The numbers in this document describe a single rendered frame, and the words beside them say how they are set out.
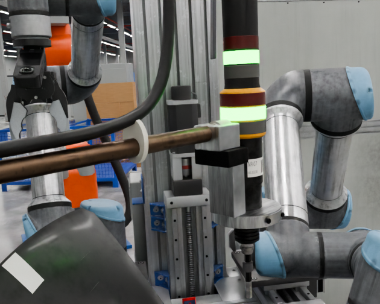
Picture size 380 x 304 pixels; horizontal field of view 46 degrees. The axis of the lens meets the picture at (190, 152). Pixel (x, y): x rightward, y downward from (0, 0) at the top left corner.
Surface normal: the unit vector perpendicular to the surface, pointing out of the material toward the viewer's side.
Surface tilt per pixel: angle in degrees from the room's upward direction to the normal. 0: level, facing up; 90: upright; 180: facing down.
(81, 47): 143
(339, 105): 112
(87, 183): 90
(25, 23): 89
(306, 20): 91
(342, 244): 40
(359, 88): 79
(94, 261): 50
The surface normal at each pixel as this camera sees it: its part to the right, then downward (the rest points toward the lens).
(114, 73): -0.06, 0.16
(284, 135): -0.02, -0.65
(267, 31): 0.21, 0.16
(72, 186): 0.41, 0.13
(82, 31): -0.22, 0.89
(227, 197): -0.68, 0.15
